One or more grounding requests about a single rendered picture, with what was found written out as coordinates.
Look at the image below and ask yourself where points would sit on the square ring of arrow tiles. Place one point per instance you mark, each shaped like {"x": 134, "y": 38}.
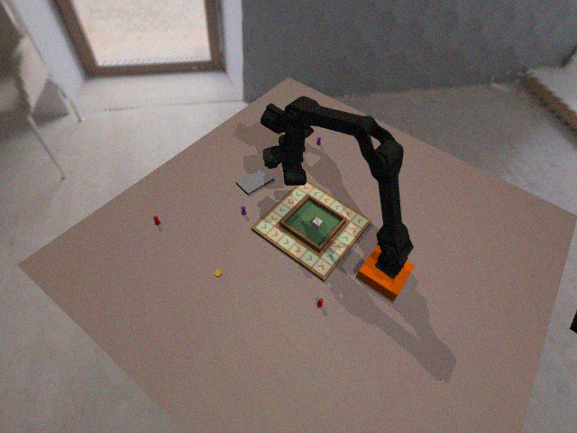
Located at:
{"x": 293, "y": 257}

